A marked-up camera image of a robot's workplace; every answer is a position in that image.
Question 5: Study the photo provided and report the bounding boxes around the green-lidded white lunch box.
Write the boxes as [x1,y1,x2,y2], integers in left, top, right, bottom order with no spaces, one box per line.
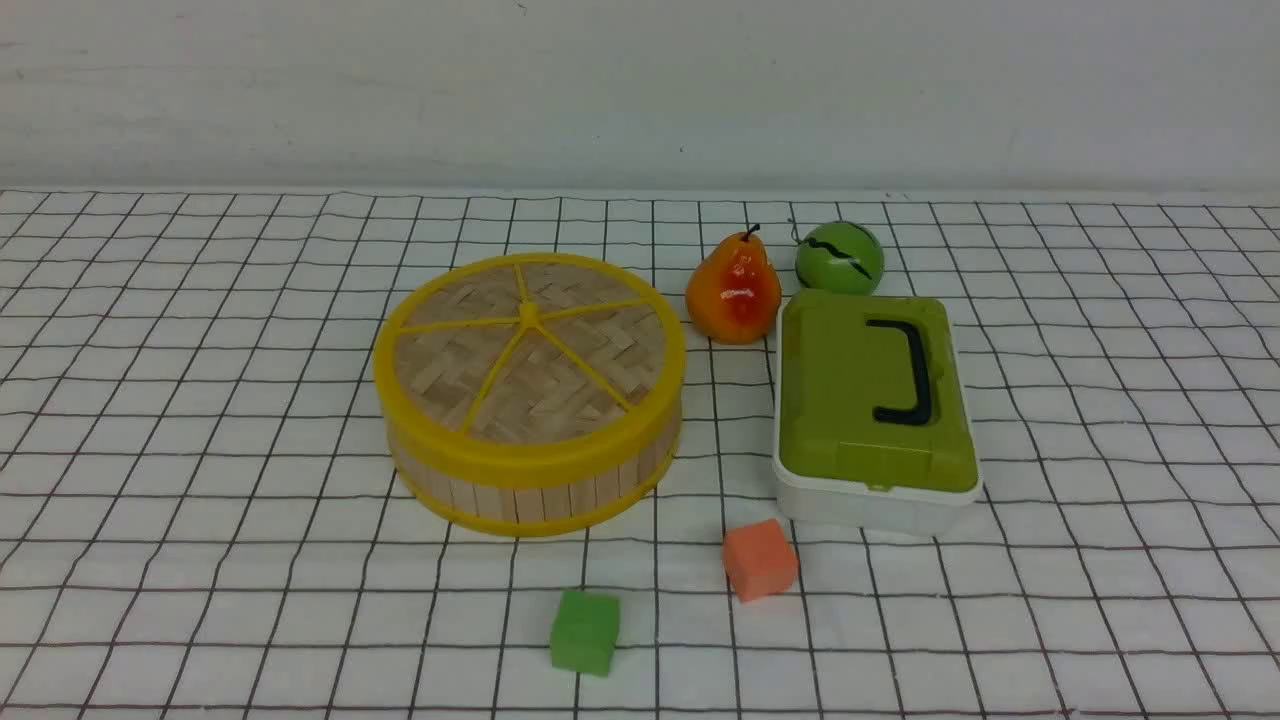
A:
[772,290,983,537]

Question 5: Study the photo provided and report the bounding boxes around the white checkered tablecloth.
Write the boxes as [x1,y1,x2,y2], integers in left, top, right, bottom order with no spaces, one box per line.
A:
[1,190,1279,719]

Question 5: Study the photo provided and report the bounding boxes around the orange-red toy pear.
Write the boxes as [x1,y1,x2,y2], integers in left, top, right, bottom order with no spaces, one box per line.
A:
[685,224,782,345]

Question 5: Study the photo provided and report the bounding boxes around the green foam cube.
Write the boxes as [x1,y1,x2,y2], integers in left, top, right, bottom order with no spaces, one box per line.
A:
[549,591,621,676]

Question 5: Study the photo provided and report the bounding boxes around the yellow-rimmed woven steamer lid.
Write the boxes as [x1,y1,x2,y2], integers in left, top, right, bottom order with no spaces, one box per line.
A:
[372,252,686,489]

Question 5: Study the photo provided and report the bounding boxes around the bamboo steamer basket yellow rims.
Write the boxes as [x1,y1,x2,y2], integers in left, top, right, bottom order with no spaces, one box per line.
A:
[387,400,684,537]

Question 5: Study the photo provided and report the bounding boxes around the orange foam cube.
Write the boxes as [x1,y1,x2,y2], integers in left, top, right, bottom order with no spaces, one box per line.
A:
[722,518,799,603]

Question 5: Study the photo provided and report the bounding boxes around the green toy watermelon ball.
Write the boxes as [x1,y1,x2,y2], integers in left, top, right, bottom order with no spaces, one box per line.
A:
[795,222,884,296]

